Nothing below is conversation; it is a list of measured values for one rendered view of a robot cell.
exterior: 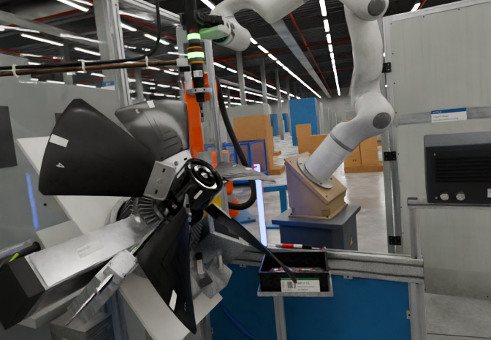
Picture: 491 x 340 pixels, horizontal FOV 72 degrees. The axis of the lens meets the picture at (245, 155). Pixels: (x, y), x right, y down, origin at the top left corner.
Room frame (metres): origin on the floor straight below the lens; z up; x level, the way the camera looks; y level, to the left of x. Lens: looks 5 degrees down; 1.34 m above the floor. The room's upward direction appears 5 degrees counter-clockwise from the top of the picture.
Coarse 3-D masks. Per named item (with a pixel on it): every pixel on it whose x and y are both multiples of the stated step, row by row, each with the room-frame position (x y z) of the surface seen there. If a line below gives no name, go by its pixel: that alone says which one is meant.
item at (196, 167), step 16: (192, 160) 0.87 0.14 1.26; (176, 176) 0.85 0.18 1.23; (192, 176) 0.81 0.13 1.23; (208, 176) 0.88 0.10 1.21; (176, 192) 0.83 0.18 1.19; (192, 192) 0.82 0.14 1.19; (208, 192) 0.82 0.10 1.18; (160, 208) 0.84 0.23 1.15; (176, 208) 0.85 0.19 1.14; (192, 208) 0.84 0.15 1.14; (192, 224) 0.87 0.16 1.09
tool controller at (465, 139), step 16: (432, 144) 0.98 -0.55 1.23; (448, 144) 0.96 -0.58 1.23; (464, 144) 0.94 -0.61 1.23; (480, 144) 0.92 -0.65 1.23; (432, 160) 0.98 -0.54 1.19; (448, 160) 0.96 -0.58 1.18; (464, 160) 0.94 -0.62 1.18; (480, 160) 0.92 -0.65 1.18; (432, 176) 0.99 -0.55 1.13; (448, 176) 0.97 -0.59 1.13; (464, 176) 0.95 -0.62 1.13; (480, 176) 0.94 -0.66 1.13; (432, 192) 1.00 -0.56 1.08; (448, 192) 0.98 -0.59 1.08; (464, 192) 0.96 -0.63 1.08; (480, 192) 0.95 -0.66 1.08
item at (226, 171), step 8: (216, 168) 1.15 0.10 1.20; (224, 168) 1.15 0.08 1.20; (232, 168) 1.15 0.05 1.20; (240, 168) 1.16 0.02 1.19; (224, 176) 1.02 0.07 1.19; (232, 176) 1.03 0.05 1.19; (240, 176) 1.04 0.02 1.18; (248, 176) 1.06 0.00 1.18; (256, 176) 1.09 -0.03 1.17; (264, 176) 1.13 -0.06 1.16
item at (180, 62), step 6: (180, 60) 0.95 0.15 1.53; (186, 60) 0.95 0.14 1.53; (180, 66) 0.95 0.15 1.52; (186, 66) 0.95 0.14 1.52; (180, 72) 0.96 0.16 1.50; (186, 72) 0.95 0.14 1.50; (186, 78) 0.95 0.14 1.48; (186, 84) 0.95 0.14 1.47; (186, 90) 0.96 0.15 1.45; (192, 90) 0.94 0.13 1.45; (198, 90) 0.93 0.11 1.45; (204, 90) 0.94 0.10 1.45; (210, 90) 0.96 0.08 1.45
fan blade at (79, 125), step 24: (72, 120) 0.73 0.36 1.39; (96, 120) 0.76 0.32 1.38; (48, 144) 0.68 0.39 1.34; (72, 144) 0.71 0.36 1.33; (96, 144) 0.74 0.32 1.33; (120, 144) 0.77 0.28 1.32; (48, 168) 0.67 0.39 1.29; (72, 168) 0.70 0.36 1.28; (96, 168) 0.73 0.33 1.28; (120, 168) 0.76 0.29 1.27; (144, 168) 0.80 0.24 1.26; (48, 192) 0.66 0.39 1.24; (72, 192) 0.69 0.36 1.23; (96, 192) 0.73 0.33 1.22; (120, 192) 0.76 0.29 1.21
